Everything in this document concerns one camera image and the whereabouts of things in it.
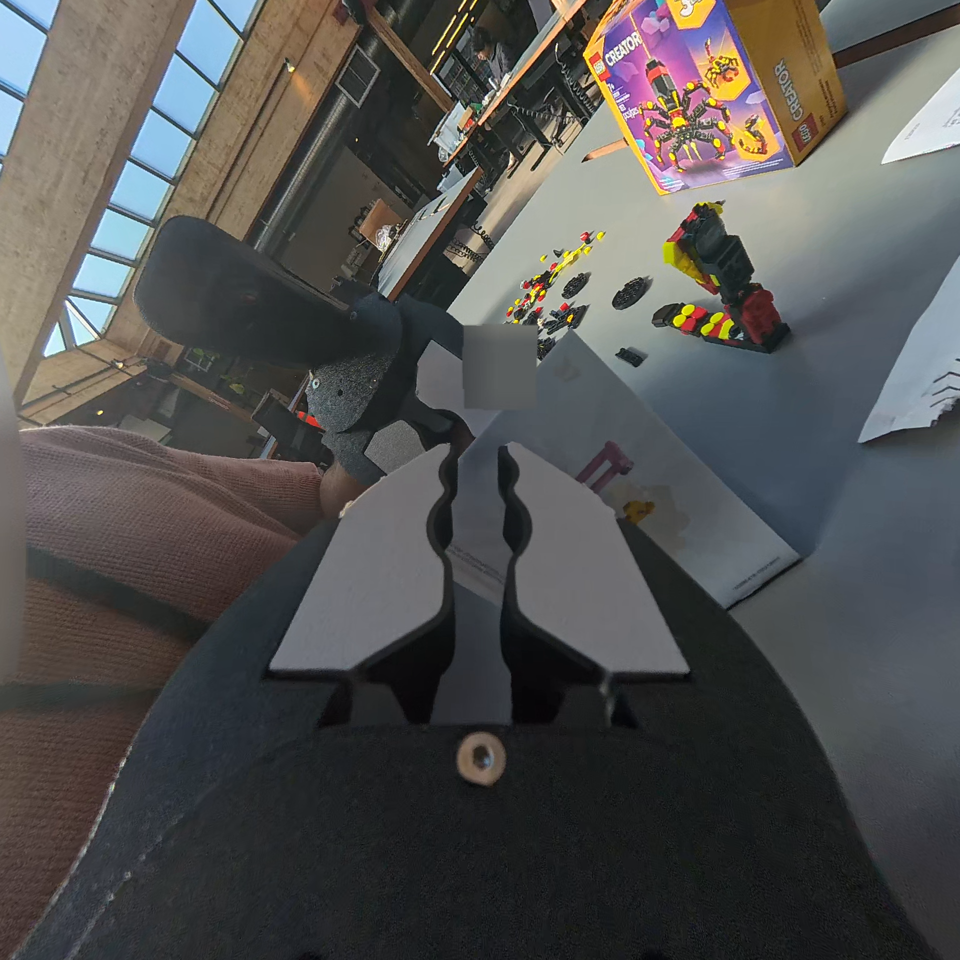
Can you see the red yellow toy snake body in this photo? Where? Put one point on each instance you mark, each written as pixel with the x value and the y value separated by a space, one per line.
pixel 740 301

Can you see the person's left hand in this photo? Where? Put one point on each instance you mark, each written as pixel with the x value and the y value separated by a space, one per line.
pixel 339 489

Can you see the pile of loose toy bricks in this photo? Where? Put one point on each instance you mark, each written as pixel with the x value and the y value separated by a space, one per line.
pixel 565 316

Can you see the torn white paper bag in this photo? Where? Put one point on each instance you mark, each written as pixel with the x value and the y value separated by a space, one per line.
pixel 915 362

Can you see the purple yellow toy brick box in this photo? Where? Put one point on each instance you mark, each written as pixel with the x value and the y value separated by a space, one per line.
pixel 713 91

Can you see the blue instruction booklet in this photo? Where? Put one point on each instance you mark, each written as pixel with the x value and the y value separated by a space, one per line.
pixel 675 480

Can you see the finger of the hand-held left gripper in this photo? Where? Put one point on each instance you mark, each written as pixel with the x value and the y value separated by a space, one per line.
pixel 396 452
pixel 442 380

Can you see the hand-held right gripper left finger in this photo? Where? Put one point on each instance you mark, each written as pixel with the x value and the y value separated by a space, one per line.
pixel 377 585

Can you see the white paper sheet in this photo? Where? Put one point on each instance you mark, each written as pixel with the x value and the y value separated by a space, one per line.
pixel 931 122

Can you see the person's left forearm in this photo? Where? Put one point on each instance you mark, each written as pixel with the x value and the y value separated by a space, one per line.
pixel 151 488

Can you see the wooden edged office desk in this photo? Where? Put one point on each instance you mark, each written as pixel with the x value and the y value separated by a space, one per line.
pixel 426 226
pixel 525 60

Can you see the glass skylight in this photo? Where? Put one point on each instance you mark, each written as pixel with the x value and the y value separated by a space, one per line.
pixel 160 98

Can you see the black round toy dish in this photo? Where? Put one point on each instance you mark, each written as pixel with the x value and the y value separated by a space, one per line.
pixel 573 286
pixel 632 294

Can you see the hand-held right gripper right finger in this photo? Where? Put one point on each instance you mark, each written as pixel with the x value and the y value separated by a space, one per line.
pixel 577 593

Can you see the black toy beam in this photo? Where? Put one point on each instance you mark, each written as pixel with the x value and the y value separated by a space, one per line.
pixel 632 359

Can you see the wall vent grille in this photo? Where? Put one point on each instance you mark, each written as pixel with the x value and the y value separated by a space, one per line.
pixel 355 79

